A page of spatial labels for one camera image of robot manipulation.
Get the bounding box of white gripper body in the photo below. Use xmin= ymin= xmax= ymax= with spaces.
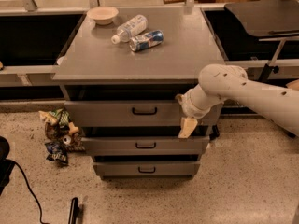
xmin=180 ymin=91 xmax=209 ymax=119

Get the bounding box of grey drawer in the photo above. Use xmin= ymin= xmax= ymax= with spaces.
xmin=64 ymin=99 xmax=225 ymax=128
xmin=82 ymin=136 xmax=209 ymax=156
xmin=93 ymin=161 xmax=200 ymax=178

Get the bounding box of grey middle drawer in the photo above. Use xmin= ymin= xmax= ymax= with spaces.
xmin=82 ymin=136 xmax=209 ymax=156

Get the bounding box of blue snack bag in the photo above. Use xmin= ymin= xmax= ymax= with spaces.
xmin=45 ymin=141 xmax=68 ymax=165

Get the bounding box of grey top drawer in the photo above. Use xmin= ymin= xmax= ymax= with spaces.
xmin=64 ymin=99 xmax=225 ymax=128

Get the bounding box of beige bowl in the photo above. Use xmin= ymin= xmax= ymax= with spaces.
xmin=87 ymin=7 xmax=119 ymax=25

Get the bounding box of grey bottom drawer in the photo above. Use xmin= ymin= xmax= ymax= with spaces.
xmin=93 ymin=161 xmax=200 ymax=178

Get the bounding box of black device at left edge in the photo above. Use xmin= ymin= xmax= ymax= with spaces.
xmin=0 ymin=136 xmax=15 ymax=195

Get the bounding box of black cable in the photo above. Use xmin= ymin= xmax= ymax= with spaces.
xmin=12 ymin=160 xmax=50 ymax=224

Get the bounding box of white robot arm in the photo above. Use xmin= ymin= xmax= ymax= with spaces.
xmin=176 ymin=64 xmax=299 ymax=138

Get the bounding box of clear plastic water bottle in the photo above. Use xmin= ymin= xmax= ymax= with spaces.
xmin=111 ymin=15 xmax=148 ymax=44

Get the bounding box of grey drawer cabinet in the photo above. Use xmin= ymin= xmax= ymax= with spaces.
xmin=51 ymin=7 xmax=234 ymax=181

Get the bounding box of wooden stick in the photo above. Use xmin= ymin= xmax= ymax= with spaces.
xmin=163 ymin=0 xmax=186 ymax=4

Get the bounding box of blue silver soda can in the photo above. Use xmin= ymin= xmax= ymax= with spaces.
xmin=129 ymin=30 xmax=164 ymax=52

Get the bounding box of green chip bag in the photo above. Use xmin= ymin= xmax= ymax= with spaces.
xmin=39 ymin=108 xmax=71 ymax=128

